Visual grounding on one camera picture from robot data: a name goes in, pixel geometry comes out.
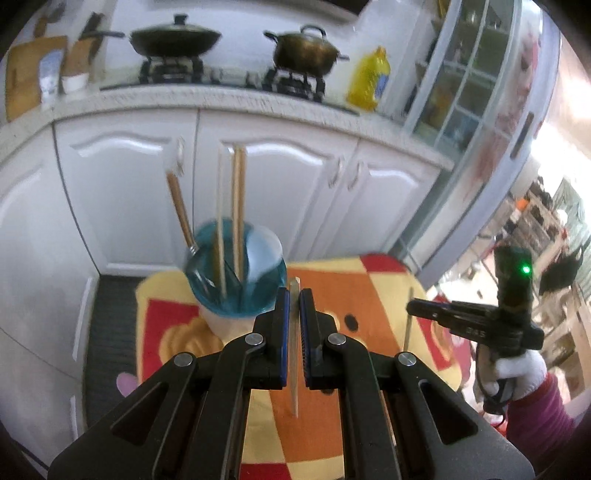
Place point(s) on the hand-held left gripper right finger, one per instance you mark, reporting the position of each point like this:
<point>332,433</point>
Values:
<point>305,323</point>

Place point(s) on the pale wooden chopstick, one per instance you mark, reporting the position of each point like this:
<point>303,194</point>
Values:
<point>220,207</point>

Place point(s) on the small wooden cutting board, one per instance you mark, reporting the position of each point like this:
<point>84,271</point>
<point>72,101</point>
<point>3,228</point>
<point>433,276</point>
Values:
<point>76,57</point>

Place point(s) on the black wok with lid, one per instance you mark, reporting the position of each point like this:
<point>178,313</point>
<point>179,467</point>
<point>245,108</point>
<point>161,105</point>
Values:
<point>175,41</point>

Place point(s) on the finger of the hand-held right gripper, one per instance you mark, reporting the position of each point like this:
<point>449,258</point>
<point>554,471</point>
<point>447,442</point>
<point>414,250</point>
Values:
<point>471,324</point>
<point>452,310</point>

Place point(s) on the glass door cabinet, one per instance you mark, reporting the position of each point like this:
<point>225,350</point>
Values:
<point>461,92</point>

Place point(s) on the orange yellow red printed tablecloth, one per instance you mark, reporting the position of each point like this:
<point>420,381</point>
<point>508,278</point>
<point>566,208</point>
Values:
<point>369,295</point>

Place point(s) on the black range hood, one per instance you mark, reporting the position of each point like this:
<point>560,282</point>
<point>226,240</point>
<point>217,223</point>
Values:
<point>346,5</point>

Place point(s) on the white cabinet door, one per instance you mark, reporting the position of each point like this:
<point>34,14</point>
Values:
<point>286,203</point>
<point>115,207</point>
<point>37,406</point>
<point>32,230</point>
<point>383,207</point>

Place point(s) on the yellow cooking oil bottle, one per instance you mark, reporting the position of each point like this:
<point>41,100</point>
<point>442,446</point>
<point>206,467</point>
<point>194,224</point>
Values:
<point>367,83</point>

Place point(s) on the white refrigerator with red print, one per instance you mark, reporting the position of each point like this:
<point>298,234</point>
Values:
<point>498,175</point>

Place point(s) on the black gas stove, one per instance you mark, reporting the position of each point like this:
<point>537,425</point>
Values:
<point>171,71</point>

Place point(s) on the black bag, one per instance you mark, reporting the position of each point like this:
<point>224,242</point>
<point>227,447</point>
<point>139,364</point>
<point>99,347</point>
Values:
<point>561,274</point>

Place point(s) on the speckled kitchen countertop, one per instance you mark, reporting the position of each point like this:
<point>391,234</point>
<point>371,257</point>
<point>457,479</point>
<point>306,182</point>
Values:
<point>184,97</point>

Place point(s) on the small white bowl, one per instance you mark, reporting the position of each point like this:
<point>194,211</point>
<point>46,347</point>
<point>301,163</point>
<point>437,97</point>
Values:
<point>74,83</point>

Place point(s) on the person's right hand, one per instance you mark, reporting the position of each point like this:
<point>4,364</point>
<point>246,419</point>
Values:
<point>517,374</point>

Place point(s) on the blue and white utensil holder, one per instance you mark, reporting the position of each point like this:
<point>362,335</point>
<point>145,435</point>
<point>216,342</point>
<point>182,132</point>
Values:
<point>263,277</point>

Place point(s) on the large wooden cutting board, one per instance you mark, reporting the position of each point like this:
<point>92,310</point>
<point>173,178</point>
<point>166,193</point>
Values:
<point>23,78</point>

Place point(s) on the brass pot with lid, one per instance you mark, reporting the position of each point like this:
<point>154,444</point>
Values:
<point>302,55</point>

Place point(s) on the black cleaver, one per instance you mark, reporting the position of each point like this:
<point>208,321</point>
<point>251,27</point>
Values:
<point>92,25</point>

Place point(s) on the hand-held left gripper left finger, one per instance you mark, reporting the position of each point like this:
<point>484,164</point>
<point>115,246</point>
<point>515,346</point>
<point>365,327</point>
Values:
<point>284,323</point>

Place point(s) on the white and blue bag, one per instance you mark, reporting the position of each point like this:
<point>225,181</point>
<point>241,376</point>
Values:
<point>50,78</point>

